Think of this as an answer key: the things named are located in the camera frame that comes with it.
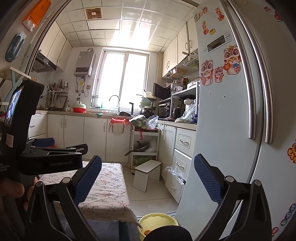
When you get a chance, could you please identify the white base cabinets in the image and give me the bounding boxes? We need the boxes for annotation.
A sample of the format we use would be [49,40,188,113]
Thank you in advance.
[46,111,134,163]

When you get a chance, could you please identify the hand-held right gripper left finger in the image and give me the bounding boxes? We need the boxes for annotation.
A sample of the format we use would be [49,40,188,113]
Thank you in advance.
[24,155,102,241]

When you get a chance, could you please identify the wire basket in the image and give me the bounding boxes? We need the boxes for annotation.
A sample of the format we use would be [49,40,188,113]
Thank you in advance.
[168,52,199,78]

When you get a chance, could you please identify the pale green pot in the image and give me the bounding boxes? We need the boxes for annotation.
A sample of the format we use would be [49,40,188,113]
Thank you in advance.
[136,96,156,114]

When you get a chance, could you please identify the kitchen window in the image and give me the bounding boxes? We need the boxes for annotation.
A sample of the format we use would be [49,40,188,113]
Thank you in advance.
[90,50,149,109]

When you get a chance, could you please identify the yellow plastic bin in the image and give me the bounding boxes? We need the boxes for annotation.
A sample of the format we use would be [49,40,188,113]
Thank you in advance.
[137,213,179,241]

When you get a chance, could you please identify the green vegetables in bag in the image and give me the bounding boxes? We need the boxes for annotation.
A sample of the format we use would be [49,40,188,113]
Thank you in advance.
[129,115,148,129]

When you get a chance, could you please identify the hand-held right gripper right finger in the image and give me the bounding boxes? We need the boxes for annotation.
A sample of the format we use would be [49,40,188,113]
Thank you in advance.
[194,153,272,241]

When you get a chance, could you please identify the person's left hand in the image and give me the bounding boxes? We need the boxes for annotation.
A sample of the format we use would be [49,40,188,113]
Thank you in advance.
[0,179,36,210]

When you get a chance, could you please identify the metal counter shelf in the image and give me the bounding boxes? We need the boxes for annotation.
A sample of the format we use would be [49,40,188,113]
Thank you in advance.
[158,81,200,121]

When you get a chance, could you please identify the red basin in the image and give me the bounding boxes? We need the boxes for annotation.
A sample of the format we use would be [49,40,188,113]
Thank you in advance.
[72,102,87,114]

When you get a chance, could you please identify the red hanging plastic bag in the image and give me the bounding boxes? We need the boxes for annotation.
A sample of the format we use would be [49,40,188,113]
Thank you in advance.
[110,118,130,135]

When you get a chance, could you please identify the dark hanging board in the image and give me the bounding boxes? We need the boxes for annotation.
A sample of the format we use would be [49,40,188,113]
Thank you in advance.
[55,96,68,109]

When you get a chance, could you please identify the white drawer unit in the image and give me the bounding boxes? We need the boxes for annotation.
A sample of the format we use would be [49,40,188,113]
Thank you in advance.
[28,112,48,139]

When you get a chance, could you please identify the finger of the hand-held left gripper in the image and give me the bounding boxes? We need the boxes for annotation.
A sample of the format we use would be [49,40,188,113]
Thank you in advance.
[23,144,89,160]
[29,137,56,148]

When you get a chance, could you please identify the blue and white shelf rack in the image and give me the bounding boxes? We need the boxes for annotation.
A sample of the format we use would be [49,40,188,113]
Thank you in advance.
[0,66,31,121]

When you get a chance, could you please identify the grey water heater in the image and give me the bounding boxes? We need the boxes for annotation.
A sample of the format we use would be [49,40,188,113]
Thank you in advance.
[73,51,96,77]

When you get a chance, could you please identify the white panelled drawer cabinet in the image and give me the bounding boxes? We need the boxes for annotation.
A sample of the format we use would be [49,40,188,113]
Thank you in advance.
[157,123,197,203]

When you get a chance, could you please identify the crumpled plastic bag in drawer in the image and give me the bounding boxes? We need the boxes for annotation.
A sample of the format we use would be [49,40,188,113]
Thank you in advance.
[162,165,185,183]

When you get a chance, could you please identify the large clear plastic bag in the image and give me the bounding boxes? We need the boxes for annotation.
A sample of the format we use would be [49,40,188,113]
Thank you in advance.
[174,103,197,123]

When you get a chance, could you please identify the black microwave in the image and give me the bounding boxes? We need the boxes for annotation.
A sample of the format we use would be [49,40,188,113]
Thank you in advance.
[153,83,173,100]

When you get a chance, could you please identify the white trolley rack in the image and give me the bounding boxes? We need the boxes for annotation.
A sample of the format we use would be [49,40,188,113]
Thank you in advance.
[131,126,160,174]

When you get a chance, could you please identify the white wall cabinets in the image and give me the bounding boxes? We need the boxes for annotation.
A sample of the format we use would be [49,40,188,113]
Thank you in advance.
[162,21,199,78]
[38,22,72,72]

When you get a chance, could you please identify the ceiling vent grille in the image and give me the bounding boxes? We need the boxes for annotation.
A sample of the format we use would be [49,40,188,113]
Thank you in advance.
[85,7,102,20]

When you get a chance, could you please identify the black toaster oven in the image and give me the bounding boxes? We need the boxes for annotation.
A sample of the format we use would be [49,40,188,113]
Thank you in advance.
[158,103,173,117]

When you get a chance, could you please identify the red cartoon fridge stickers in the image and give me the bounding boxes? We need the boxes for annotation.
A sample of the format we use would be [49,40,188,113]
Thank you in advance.
[193,5,296,239]

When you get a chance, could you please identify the utensil rack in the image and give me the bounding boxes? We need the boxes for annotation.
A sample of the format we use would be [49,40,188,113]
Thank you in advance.
[45,79,70,109]

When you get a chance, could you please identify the black wok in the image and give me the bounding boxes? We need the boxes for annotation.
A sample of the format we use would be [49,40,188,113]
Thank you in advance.
[124,141,150,156]

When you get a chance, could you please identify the chrome faucet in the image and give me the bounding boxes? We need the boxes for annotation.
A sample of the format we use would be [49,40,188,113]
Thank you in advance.
[109,95,121,114]

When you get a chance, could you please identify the white stool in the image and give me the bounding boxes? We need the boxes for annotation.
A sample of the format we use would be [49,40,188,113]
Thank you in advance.
[132,159,162,193]

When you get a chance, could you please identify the range hood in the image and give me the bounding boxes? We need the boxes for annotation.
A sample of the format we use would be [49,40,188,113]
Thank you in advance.
[31,51,57,73]

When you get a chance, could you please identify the orange box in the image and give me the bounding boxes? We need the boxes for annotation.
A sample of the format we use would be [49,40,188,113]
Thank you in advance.
[23,0,52,30]

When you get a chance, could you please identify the white refrigerator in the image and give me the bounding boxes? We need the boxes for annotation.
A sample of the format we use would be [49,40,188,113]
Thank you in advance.
[176,0,296,241]

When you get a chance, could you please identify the table with floral cloth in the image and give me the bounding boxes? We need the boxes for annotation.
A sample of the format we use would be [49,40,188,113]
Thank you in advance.
[38,161,139,226]

